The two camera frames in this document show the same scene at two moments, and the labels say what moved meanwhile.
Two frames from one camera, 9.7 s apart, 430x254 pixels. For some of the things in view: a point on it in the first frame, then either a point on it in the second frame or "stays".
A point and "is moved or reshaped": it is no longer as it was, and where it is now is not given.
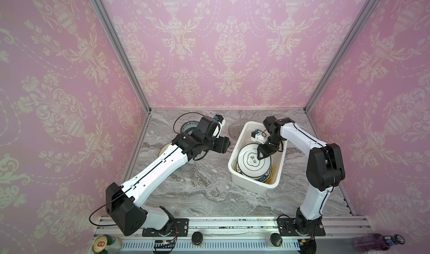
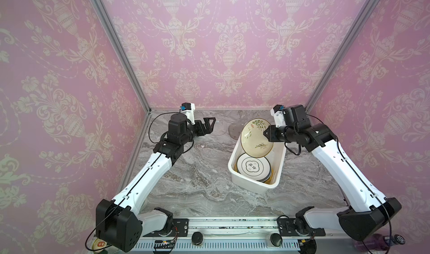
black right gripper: (264, 153) to (272, 131)
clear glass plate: (234, 130) stays
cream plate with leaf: (163, 149) is moved or reshaped
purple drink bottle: (377, 242) stays
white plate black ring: (248, 165) stays
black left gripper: (223, 144) to (209, 128)
